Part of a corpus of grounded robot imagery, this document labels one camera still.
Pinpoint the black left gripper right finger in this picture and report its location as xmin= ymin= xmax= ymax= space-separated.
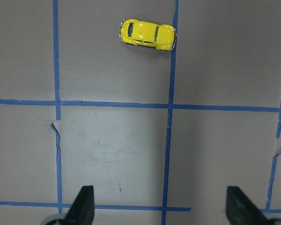
xmin=226 ymin=186 xmax=271 ymax=225

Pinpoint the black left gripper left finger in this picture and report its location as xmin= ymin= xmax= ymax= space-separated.
xmin=65 ymin=186 xmax=94 ymax=225

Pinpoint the yellow beetle toy car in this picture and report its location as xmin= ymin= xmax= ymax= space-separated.
xmin=119 ymin=19 xmax=177 ymax=51

